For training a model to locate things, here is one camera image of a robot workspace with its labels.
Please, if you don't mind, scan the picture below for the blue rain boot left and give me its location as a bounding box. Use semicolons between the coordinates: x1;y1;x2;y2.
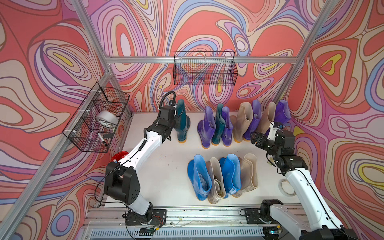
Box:
187;155;213;201

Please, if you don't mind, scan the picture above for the red round object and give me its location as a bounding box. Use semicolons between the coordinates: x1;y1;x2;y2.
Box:
111;151;129;163

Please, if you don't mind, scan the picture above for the blue rain boot right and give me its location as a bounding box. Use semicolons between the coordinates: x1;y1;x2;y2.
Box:
219;154;242;199

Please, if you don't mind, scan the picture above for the black wire basket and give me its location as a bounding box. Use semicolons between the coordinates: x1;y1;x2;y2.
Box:
173;50;239;86
63;83;130;153

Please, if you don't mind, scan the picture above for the black wire basket left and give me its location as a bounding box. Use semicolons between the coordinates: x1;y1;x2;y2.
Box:
63;83;130;153

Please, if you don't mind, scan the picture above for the beige rain boot front left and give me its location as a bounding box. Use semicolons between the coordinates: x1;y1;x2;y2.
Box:
206;157;226;204

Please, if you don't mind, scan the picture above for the beige rain boot back right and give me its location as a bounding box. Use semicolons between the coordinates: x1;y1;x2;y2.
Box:
256;102;276;134

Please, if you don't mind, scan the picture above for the beige rain boot front right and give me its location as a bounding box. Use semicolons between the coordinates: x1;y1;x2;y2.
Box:
233;153;258;198

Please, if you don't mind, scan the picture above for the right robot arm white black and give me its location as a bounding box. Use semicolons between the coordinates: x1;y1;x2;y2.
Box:
251;126;358;240

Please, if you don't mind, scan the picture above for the teal rain boot yellow sole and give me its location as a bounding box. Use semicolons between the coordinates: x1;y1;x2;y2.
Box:
175;99;191;143

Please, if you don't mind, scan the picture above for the white tape roll on table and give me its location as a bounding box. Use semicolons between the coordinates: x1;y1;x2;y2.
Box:
278;179;297;197

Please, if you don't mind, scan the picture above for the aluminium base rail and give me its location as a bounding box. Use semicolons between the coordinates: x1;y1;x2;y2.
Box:
77;203;319;240

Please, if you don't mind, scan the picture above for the purple rain boot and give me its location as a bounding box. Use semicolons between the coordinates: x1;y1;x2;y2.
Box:
274;100;291;125
197;107;216;149
221;107;233;147
243;100;262;141

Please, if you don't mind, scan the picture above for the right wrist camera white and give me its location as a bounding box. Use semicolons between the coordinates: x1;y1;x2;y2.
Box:
267;122;284;141

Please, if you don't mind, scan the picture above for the blue rain boot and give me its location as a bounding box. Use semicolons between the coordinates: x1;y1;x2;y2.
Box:
187;155;213;201
219;154;242;199

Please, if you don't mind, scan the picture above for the grey tape roll in basket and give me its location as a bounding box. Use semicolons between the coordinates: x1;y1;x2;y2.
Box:
96;110;119;129

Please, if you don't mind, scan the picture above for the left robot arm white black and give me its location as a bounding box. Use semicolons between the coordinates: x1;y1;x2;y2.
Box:
104;106;177;216

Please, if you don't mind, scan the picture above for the beige rain boot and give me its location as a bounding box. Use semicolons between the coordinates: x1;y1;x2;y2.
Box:
256;102;276;134
233;153;258;198
206;157;226;204
230;102;254;143

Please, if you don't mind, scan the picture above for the black wire basket back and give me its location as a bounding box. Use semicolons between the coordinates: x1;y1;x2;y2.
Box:
173;50;239;86

